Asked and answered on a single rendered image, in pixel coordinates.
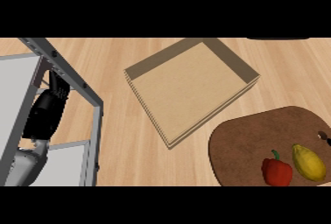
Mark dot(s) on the red bell pepper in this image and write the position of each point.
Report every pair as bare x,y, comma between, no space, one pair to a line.
276,172

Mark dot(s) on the dark object at edge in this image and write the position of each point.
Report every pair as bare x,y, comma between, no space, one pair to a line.
278,38

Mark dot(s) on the grey metal tiered rack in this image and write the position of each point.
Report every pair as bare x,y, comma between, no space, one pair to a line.
64,87

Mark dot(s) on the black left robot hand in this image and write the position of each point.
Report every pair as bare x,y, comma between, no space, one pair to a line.
44,112

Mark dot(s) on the cardboard box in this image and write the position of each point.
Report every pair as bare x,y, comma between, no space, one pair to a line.
189,87

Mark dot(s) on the brown wooden cutting board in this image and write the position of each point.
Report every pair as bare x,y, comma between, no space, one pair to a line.
245,140

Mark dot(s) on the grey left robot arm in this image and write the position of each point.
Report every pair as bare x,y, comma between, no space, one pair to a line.
25,164

